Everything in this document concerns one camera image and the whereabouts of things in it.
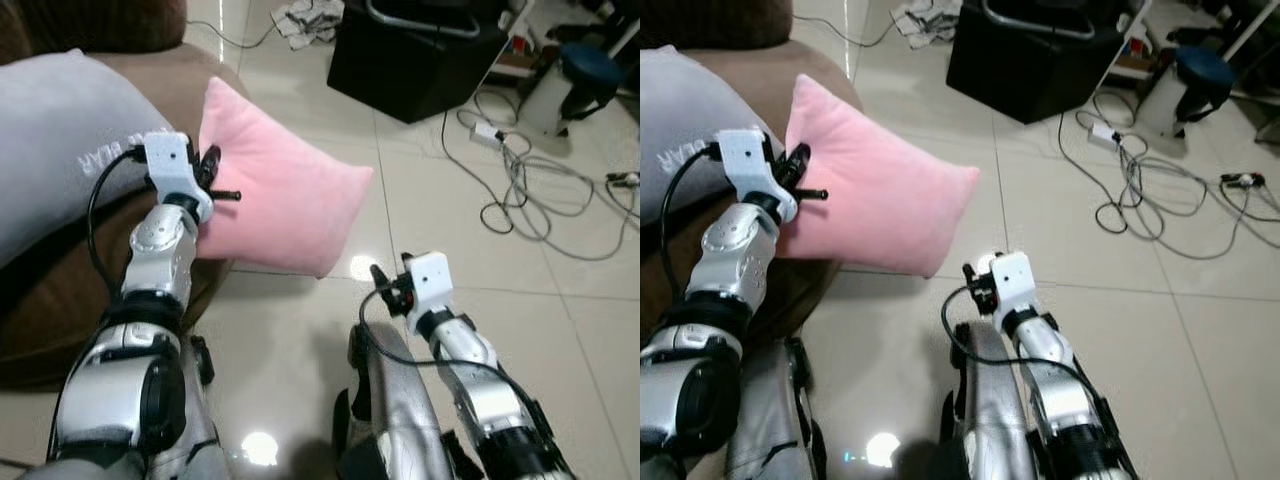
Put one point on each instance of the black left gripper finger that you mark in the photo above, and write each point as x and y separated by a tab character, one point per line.
800	156
225	194
213	157
812	194

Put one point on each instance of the grey pillow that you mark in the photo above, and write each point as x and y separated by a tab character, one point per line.
50	130
680	120

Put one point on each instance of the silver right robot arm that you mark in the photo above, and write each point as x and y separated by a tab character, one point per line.
1060	380
490	390

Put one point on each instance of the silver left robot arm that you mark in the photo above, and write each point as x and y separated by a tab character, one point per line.
160	250
740	250

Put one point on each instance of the silver right robot leg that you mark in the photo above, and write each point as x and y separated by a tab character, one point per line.
395	400
995	400

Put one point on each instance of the silver robot leg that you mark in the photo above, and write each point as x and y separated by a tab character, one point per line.
995	400
770	420
395	400
195	430

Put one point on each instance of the white power strip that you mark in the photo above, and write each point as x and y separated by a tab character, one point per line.
1105	133
487	132

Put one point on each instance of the white crumpled cloth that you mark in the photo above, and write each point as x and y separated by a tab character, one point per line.
925	22
305	22

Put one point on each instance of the black red plug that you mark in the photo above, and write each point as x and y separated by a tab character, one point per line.
1240	180
622	180

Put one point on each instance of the black box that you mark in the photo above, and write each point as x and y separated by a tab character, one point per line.
410	70
1030	70

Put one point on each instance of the white metal rack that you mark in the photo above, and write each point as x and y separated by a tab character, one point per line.
1160	100
545	100

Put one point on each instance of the blue round stool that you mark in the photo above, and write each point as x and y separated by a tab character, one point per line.
590	65
1205	68

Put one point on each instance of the silver left robot leg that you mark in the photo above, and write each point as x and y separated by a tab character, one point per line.
195	430
770	420

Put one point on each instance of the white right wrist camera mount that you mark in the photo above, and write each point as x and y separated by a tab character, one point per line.
1013	280
430	280

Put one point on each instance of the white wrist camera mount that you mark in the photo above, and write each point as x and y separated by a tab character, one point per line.
745	165
1013	280
170	165
430	280

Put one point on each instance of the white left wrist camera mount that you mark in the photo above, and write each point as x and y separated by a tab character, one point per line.
745	165
170	165

